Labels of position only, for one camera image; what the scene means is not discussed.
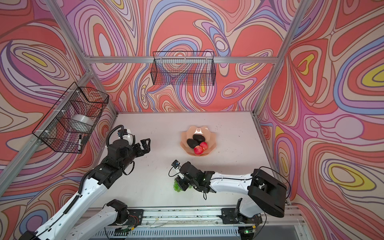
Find green fake grape bunch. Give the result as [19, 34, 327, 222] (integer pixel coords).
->
[173, 180, 184, 193]

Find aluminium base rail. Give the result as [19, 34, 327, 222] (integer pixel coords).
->
[101, 205, 265, 232]

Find black wire basket back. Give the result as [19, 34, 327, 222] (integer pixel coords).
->
[151, 51, 216, 87]

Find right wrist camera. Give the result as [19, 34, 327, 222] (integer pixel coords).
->
[172, 160, 180, 169]

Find silver tape roll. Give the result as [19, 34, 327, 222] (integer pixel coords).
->
[72, 114, 94, 126]

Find black wire basket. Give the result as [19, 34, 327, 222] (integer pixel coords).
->
[32, 83, 109, 154]
[151, 51, 216, 87]

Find aluminium left corner post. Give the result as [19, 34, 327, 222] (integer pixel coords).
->
[44, 0, 118, 116]

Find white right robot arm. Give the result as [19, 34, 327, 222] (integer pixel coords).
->
[171, 160, 287, 225]

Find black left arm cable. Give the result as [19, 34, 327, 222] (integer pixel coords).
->
[105, 124, 125, 148]

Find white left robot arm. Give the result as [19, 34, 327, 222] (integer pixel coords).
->
[20, 138, 151, 240]

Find dark fake avocado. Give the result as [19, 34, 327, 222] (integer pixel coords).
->
[193, 134, 206, 144]
[187, 139, 200, 149]

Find peach scalloped fruit bowl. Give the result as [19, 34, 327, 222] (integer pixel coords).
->
[180, 126, 217, 157]

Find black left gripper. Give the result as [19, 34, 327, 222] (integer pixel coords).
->
[117, 137, 150, 173]

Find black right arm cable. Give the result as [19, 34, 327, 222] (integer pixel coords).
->
[259, 165, 292, 193]

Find red fake apple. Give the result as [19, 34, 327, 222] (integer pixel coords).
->
[194, 146, 204, 156]
[200, 142, 209, 151]

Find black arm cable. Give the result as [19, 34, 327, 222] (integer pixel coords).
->
[259, 165, 292, 193]
[105, 124, 125, 148]

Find black marker pen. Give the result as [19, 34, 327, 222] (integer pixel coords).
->
[78, 135, 82, 153]

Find black wire basket left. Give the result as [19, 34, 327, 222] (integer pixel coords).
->
[32, 83, 109, 154]

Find aluminium corner frame post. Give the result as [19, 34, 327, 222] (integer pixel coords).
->
[253, 1, 313, 117]

